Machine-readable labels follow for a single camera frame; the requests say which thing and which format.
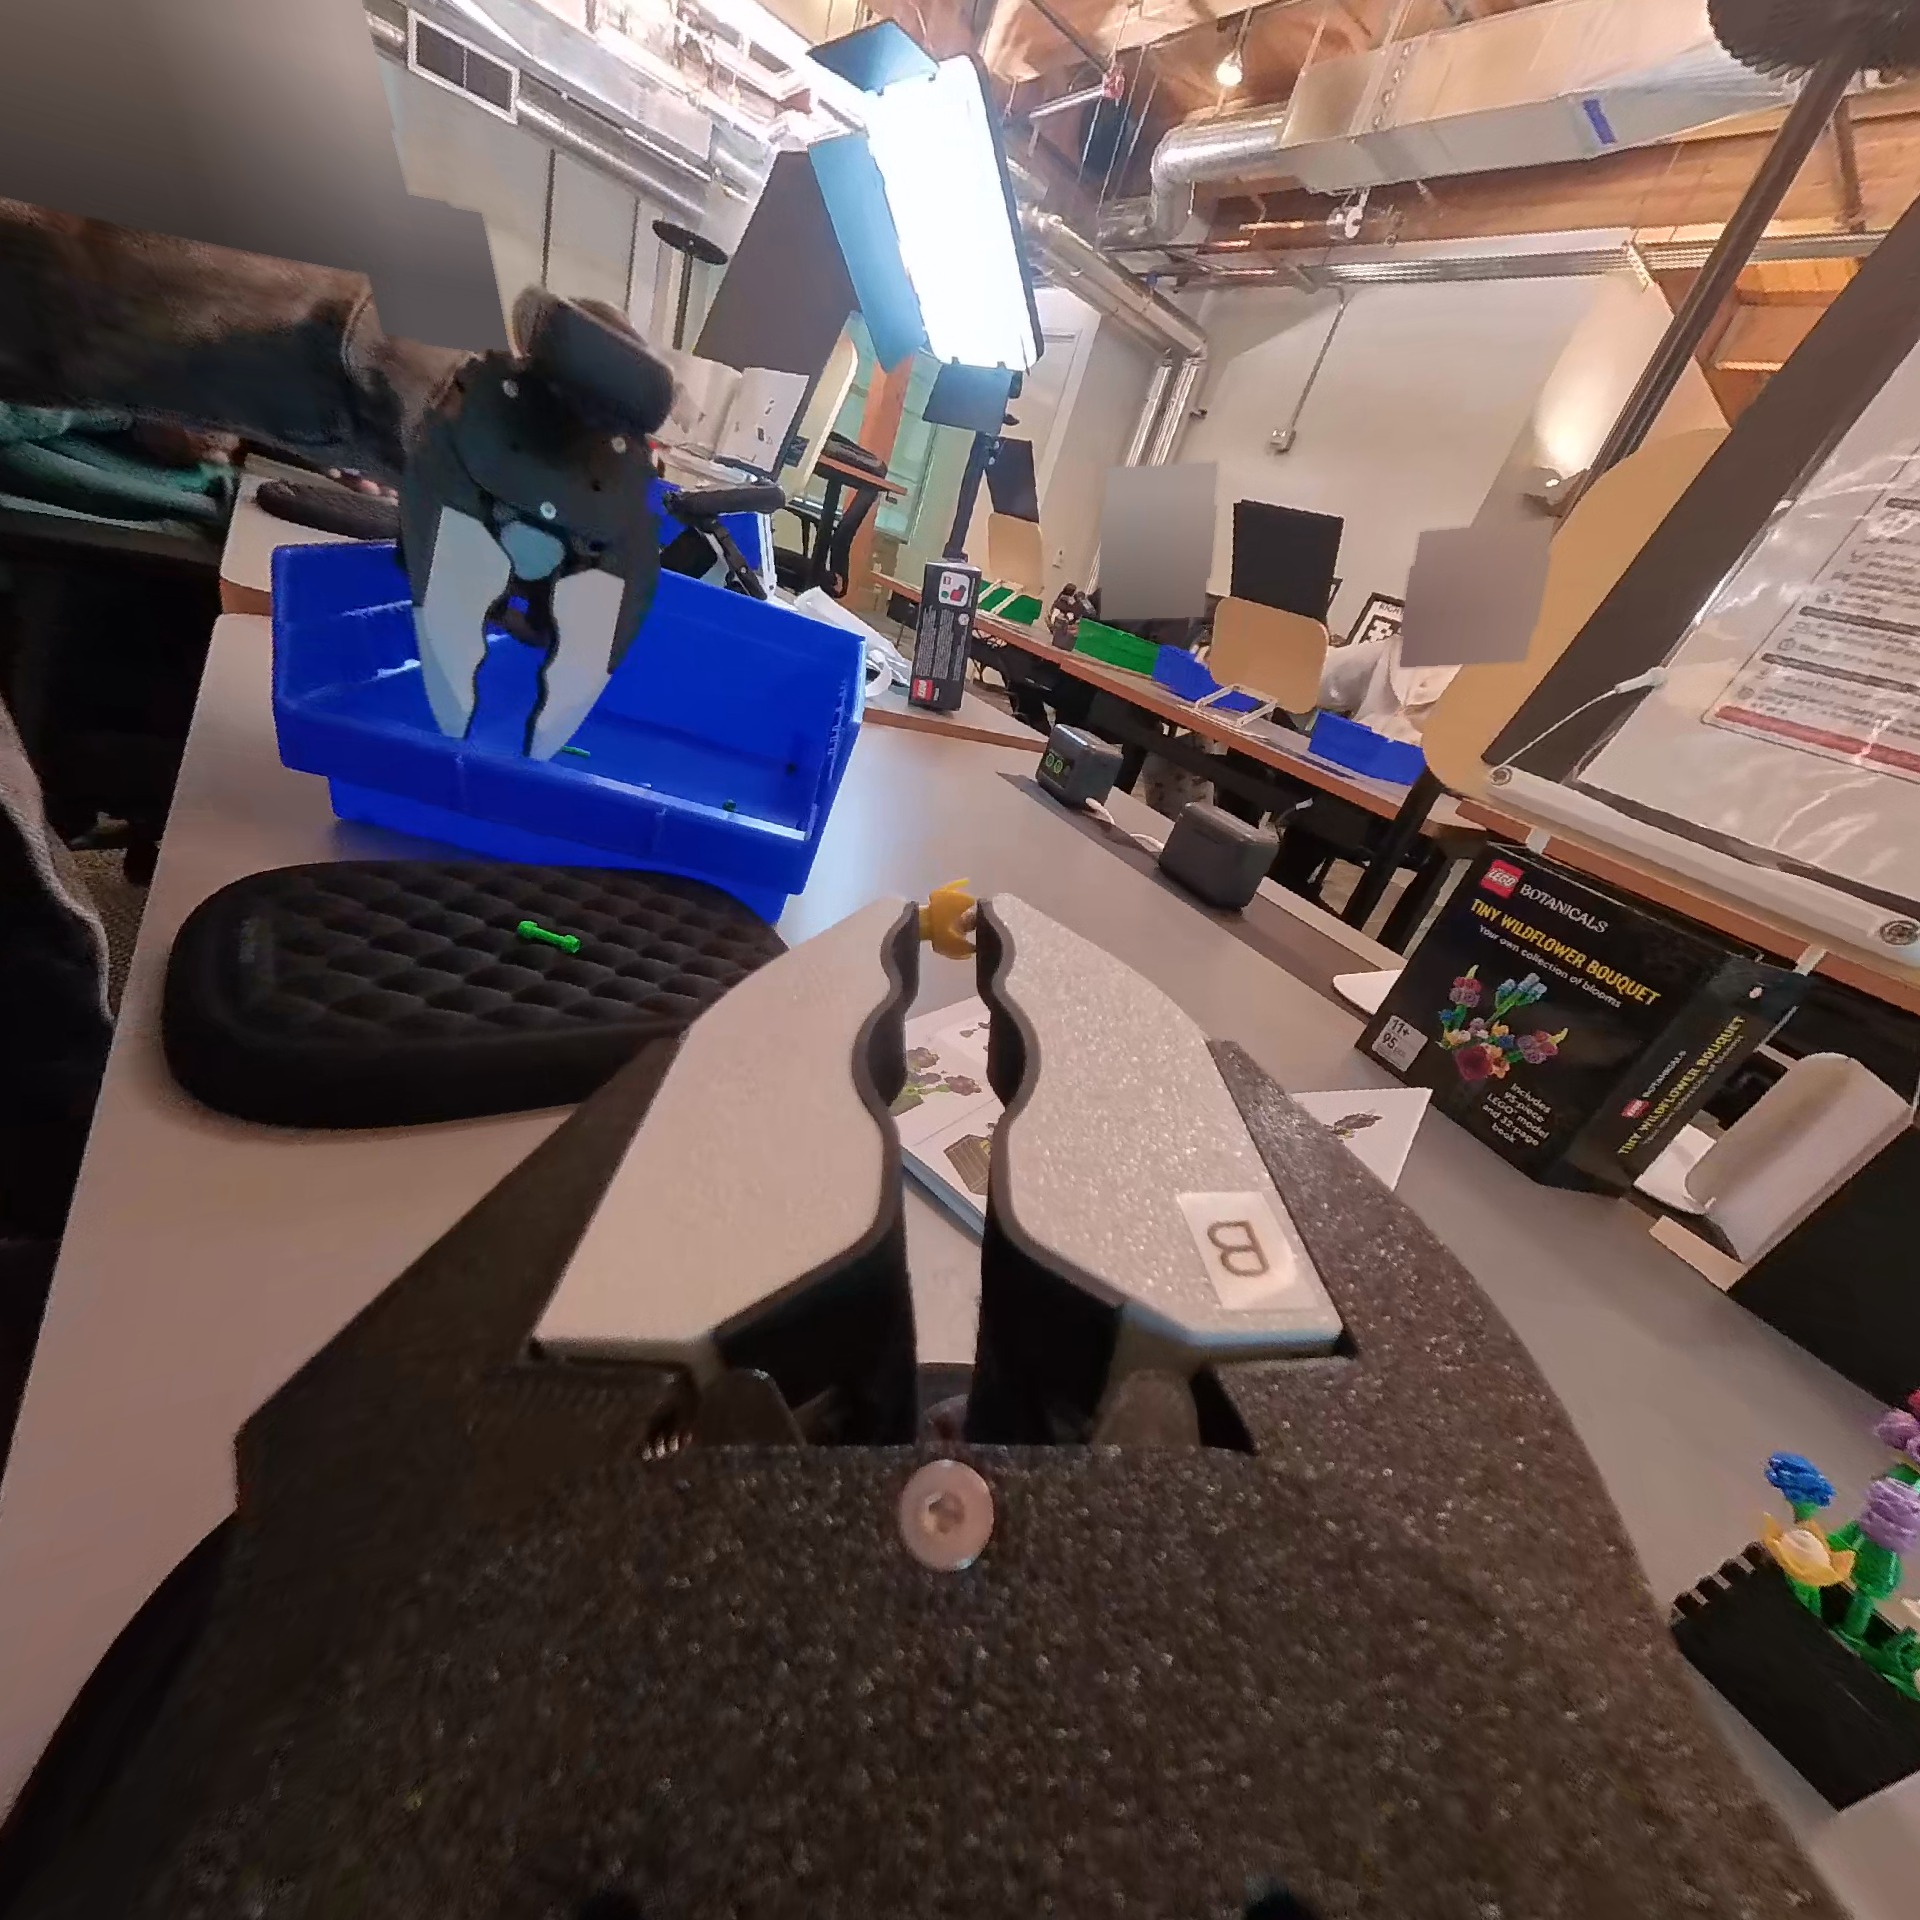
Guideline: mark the black pole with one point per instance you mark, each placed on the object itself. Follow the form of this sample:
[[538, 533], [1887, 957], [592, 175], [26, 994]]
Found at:
[[1745, 254]]

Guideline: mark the black flower toy box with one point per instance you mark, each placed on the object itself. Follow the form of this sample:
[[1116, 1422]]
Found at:
[[1529, 1021]]

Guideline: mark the white folded cardboard piece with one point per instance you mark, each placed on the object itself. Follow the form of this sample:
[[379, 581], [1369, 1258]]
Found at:
[[1799, 1142]]

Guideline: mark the black quilted pad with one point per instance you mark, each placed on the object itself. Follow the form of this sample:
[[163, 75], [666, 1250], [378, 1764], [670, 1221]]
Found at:
[[330, 510], [376, 1028]]

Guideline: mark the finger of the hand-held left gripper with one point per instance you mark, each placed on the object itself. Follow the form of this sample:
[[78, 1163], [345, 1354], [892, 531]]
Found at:
[[451, 630], [586, 662]]

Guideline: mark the studio light panel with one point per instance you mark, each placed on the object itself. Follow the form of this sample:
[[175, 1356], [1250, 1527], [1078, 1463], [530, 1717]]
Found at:
[[961, 196]]

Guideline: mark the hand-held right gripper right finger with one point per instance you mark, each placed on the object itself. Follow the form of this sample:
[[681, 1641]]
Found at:
[[1110, 1142]]

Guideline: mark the person's left forearm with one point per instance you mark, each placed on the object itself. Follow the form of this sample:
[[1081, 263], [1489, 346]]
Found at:
[[194, 316]]

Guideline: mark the tan rounded divider board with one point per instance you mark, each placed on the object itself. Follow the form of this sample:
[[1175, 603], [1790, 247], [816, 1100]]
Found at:
[[1576, 599]]

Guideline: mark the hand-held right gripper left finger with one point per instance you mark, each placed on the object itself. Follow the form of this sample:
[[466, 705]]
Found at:
[[750, 1142]]

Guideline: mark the yellow toy brick piece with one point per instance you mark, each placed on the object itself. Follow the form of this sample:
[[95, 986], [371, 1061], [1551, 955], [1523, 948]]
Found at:
[[950, 916]]

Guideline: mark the long wooden table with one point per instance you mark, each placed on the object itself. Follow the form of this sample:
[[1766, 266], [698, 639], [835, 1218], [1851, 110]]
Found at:
[[1276, 750]]

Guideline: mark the white printed paper sheet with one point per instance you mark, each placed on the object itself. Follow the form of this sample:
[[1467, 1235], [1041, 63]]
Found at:
[[1371, 1137]]

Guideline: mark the grey timer device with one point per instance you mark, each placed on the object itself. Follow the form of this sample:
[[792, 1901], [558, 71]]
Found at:
[[1218, 858], [1080, 765]]

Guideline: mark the toy brick flower pot model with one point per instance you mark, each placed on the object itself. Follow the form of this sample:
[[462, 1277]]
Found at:
[[1770, 1666]]

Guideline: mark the blue plastic bin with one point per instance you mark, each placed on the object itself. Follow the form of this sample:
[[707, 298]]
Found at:
[[720, 705], [690, 551], [1367, 750], [1193, 675]]

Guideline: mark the black office chair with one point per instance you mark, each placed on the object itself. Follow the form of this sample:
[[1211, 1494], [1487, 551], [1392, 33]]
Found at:
[[727, 499]]

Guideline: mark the tall black toy box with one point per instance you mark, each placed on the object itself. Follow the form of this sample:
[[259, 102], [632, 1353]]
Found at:
[[944, 643]]

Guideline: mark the toy instruction booklet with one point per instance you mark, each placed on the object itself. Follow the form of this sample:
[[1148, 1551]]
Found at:
[[944, 1099]]

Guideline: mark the laminated instruction poster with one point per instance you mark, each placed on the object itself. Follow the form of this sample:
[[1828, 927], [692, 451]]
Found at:
[[1799, 646]]

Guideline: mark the black light stand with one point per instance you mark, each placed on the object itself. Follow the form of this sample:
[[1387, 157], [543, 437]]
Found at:
[[967, 395]]

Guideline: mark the black floor lamp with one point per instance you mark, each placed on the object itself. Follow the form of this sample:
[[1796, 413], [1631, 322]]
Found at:
[[686, 241]]

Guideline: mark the silver ventilation duct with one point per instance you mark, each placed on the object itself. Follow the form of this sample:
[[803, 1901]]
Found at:
[[1424, 119]]

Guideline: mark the black fuzzy microphone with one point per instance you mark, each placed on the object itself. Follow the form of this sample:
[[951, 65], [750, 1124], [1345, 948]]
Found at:
[[1799, 30]]

